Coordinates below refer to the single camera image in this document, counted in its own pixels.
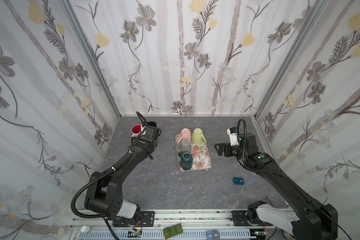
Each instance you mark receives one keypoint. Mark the light green mug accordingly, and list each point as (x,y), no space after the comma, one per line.
(198,137)

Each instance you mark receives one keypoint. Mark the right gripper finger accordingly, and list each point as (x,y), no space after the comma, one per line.
(222,153)
(220,147)

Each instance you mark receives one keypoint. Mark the small blue block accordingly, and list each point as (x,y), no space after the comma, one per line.
(238,181)

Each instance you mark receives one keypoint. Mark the dark green mug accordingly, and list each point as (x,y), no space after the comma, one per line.
(186,160)

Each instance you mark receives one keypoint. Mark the white round cap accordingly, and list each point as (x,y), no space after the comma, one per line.
(85,229)

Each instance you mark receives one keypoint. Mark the blue grey connector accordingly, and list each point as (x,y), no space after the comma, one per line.
(213,235)

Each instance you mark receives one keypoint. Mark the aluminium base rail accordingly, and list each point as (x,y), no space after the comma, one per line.
(231,224)

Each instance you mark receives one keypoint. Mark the black mug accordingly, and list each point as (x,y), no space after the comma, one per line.
(152,123)

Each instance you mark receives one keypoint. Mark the green circuit board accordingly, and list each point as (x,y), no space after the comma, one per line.
(172,231)

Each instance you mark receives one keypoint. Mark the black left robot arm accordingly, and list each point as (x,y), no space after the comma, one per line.
(102,196)

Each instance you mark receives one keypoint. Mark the floral serving tray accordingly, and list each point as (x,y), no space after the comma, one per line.
(201,156)

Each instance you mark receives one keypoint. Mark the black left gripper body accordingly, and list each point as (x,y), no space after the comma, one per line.
(150,130)

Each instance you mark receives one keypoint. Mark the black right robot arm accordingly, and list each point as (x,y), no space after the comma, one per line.
(311,219)

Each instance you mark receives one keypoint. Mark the white mug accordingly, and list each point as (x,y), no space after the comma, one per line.
(137,130)

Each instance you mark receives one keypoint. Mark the grey mug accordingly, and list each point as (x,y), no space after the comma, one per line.
(186,146)

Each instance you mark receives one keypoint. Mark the pink mug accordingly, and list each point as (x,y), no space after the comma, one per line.
(185,134)

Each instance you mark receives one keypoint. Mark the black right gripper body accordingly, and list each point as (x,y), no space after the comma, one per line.
(225,148)

